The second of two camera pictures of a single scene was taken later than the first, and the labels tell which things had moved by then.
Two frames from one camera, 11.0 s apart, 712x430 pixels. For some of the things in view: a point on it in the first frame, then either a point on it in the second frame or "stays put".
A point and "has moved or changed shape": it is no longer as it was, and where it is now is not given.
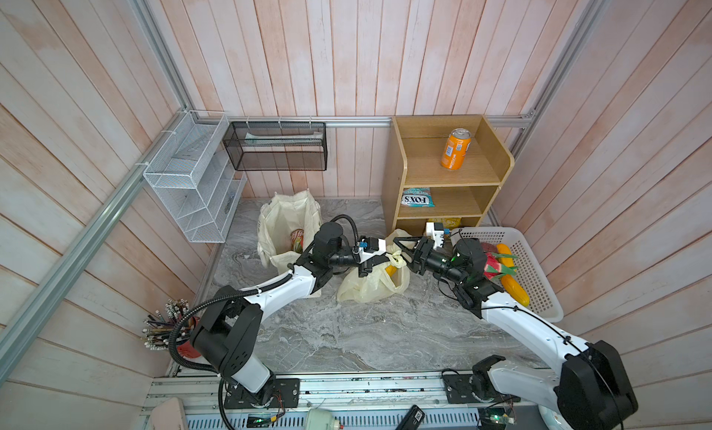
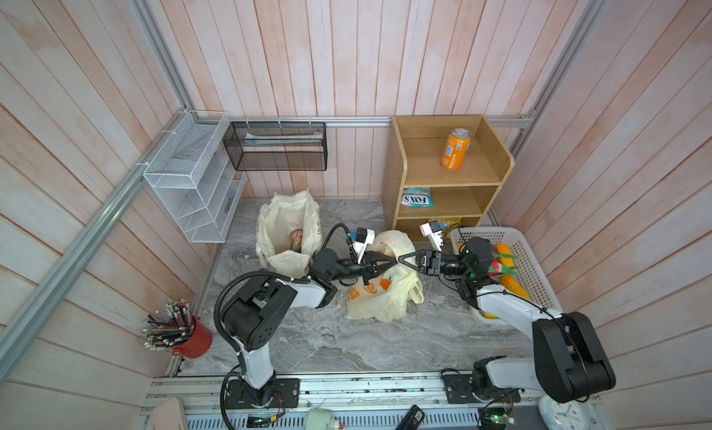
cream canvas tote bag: [278, 217] stays put
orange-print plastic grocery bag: [389, 276] has moved or changed shape
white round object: [319, 419] stays put
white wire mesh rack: [196, 176] stays put
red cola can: [297, 236] stays put
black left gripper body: [363, 268] -> [365, 269]
